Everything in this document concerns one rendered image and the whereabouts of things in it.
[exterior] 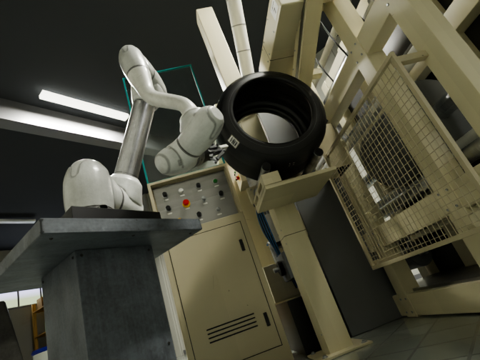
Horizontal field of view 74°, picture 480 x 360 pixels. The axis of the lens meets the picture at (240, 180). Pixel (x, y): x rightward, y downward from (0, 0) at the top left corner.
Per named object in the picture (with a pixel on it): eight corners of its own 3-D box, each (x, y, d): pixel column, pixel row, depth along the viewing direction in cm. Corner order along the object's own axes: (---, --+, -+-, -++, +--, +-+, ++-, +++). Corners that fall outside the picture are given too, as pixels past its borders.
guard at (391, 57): (372, 270, 176) (321, 162, 202) (375, 269, 176) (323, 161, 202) (505, 223, 94) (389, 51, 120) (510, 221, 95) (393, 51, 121)
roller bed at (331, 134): (320, 182, 207) (302, 144, 218) (341, 176, 210) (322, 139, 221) (330, 169, 189) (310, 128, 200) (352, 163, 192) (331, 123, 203)
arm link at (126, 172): (80, 220, 123) (111, 233, 143) (118, 222, 119) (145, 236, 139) (128, 62, 151) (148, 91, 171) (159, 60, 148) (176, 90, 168)
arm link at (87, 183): (53, 218, 104) (49, 162, 113) (88, 231, 120) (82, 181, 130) (98, 199, 103) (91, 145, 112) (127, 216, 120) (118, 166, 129)
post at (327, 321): (322, 354, 167) (196, 23, 260) (345, 345, 169) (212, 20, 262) (330, 356, 155) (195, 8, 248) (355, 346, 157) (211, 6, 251)
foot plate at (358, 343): (307, 357, 172) (306, 353, 173) (351, 340, 177) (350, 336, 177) (322, 363, 147) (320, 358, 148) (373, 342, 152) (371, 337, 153)
